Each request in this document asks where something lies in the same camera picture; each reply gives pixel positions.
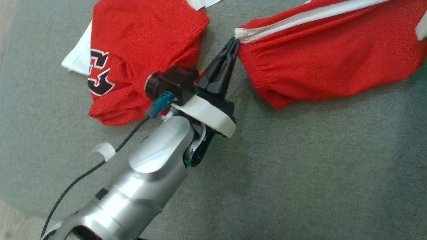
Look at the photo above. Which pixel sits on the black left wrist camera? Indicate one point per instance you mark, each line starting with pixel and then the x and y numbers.
pixel 173 81

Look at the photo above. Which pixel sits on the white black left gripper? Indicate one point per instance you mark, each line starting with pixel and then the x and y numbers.
pixel 210 115

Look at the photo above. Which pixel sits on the red Bulls 23 jersey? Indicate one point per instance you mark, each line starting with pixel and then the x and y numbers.
pixel 140 40

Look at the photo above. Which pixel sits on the grey fabric sofa seat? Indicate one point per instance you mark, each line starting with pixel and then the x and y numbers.
pixel 300 166

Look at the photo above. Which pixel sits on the red shorts with white stripe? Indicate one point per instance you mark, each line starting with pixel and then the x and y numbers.
pixel 327 56

